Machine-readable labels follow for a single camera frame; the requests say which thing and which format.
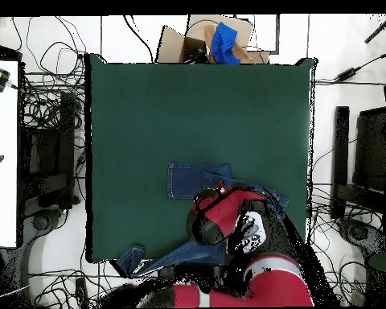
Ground black equipment stand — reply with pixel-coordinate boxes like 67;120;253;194
21;91;80;210

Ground grey swivel chair base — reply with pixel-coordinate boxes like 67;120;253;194
335;216;386;258
20;207;67;258

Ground blue denim jeans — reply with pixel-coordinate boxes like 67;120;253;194
115;161;290;279

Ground bright blue cloth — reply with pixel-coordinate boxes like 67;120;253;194
210;21;242;64

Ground brown cardboard box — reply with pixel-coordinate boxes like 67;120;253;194
155;14;271;64

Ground dark green table cloth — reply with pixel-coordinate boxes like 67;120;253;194
84;52;317;263

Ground black power adapter cable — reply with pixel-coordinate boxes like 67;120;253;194
314;47;386;86

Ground black power strip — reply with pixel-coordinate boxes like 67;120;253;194
74;276;90;308

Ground black cable bundle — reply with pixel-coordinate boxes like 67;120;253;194
11;15;88;131
310;183;374;305
28;259;133;308

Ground black upright bar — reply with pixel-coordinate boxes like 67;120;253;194
330;105;351;220

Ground black rod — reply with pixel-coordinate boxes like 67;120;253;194
363;14;386;44

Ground black flat panel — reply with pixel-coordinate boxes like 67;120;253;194
351;105;386;195

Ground white side table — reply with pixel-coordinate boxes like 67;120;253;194
0;60;19;248

